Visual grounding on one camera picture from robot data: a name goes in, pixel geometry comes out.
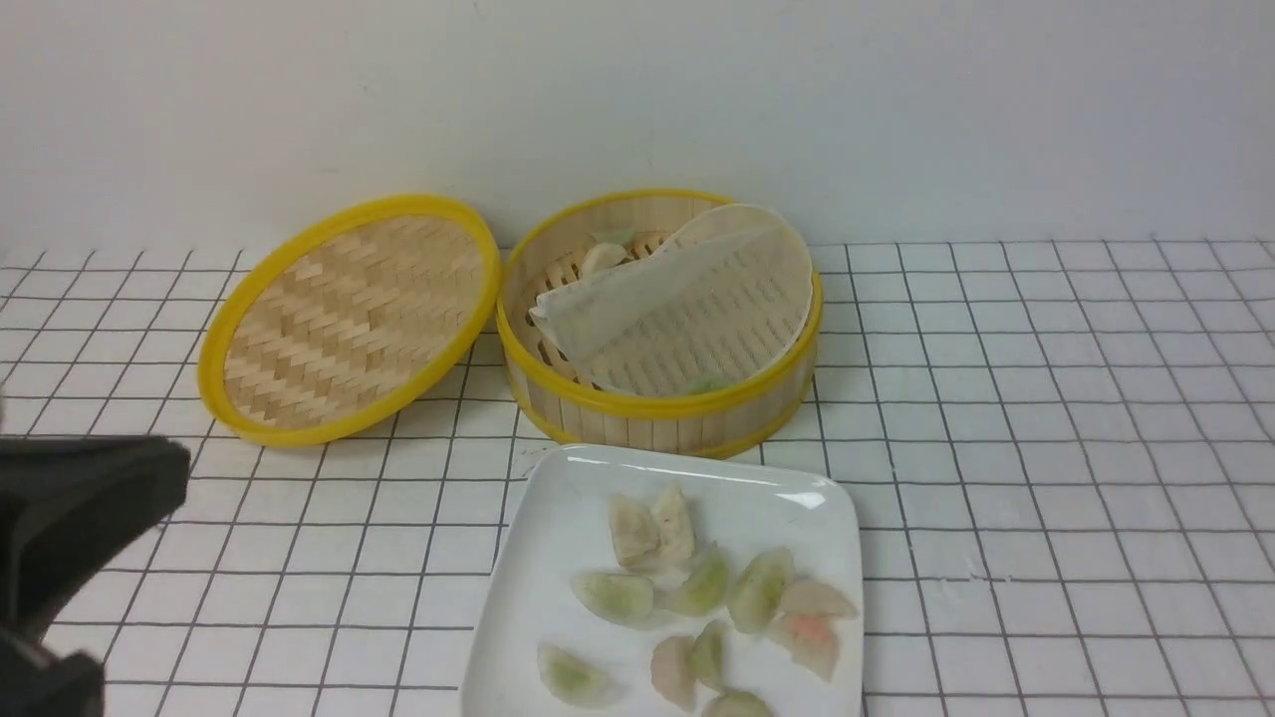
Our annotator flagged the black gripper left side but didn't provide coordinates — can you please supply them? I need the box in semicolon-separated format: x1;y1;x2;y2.
1;435;193;716

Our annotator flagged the yellow rimmed bamboo steamer basket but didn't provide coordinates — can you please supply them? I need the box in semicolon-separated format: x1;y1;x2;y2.
495;189;822;457

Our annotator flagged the white perforated steamer liner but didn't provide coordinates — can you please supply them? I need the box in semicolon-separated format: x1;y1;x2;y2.
529;204;813;395

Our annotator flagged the green dumpling from steamer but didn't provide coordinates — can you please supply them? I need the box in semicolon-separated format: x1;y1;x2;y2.
727;549;794;634

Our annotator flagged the green dumpling plate bottom edge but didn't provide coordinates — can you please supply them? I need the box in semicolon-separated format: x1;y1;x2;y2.
701;690;774;717

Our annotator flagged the green dumpling plate bottom left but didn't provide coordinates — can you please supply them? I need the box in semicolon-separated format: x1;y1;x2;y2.
537;640;629;711

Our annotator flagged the white square plate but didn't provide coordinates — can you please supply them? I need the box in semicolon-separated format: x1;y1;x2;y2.
460;445;864;716

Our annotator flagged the green dumpling plate centre left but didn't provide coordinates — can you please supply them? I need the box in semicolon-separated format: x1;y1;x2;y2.
571;572;655;626

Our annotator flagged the beige dumpling on plate left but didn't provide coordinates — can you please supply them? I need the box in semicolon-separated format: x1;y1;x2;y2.
609;494;660;572

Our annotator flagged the beige dumpling on plate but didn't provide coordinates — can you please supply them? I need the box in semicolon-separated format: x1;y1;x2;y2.
609;494;660;572
650;482;697;566

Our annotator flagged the beige dumpling on plate right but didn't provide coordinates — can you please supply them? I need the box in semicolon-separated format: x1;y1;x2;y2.
650;482;697;566

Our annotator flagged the pink dumpling plate centre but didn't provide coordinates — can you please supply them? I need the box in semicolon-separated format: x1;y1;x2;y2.
649;635;696;714

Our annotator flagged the green dumpling plate centre right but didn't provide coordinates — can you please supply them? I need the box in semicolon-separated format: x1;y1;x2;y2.
657;542;731;617

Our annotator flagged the yellow rimmed bamboo steamer lid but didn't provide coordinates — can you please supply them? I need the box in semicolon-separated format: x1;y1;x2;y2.
198;194;502;448

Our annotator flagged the beige dumpling in steamer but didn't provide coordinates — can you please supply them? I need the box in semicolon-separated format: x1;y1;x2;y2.
579;242;630;279

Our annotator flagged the pale pink dumpling right upper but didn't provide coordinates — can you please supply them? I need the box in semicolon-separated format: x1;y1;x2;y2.
778;580;861;620

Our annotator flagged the orange pink dumpling right lower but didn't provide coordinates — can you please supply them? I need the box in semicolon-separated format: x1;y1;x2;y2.
766;612;842;683

